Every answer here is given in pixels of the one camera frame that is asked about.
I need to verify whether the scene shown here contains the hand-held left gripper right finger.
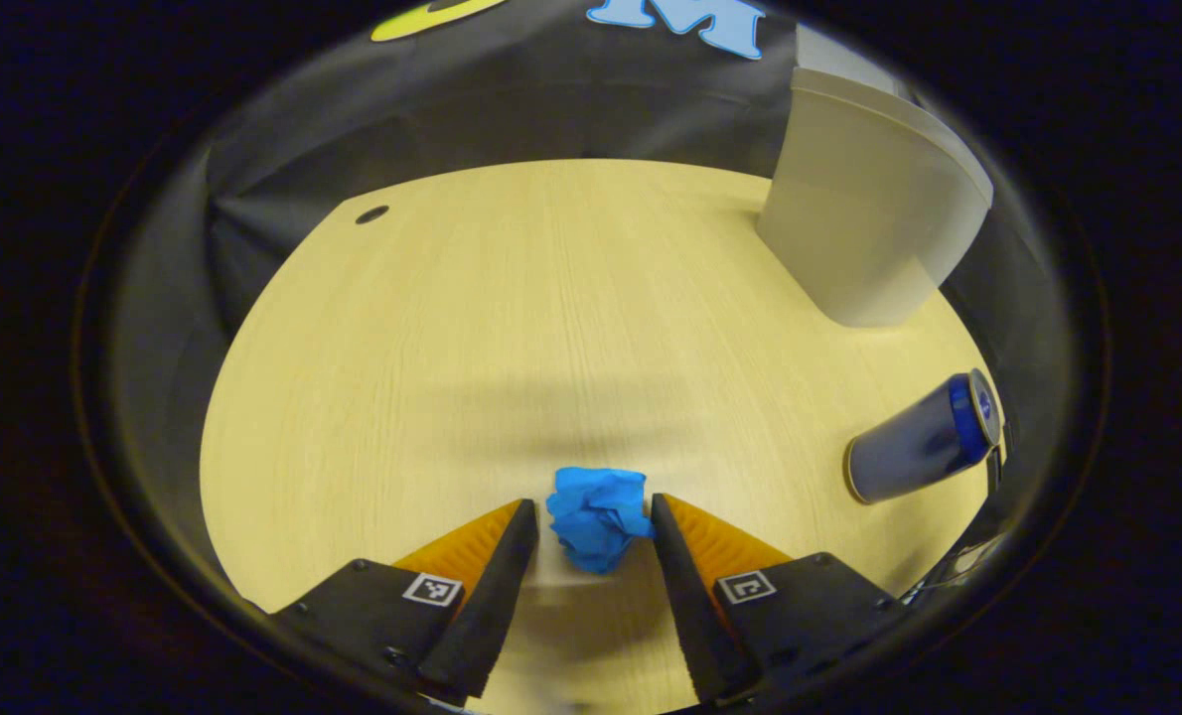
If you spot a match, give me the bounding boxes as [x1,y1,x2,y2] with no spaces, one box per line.
[651,494,910,708]

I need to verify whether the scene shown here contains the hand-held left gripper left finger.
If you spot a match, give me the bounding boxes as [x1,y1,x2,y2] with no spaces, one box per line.
[268,499,539,708]

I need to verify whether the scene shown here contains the blue paper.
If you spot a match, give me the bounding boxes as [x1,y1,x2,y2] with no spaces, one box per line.
[546,467,657,575]

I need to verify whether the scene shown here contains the blue pop can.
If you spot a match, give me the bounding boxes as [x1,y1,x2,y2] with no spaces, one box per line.
[842,369,1004,505]

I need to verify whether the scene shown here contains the white desktop garbage bin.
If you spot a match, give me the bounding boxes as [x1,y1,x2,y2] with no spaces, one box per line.
[757,22,994,329]

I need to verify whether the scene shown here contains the black backdrop cloth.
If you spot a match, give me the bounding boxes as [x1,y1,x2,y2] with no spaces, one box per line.
[114,0,1079,557]

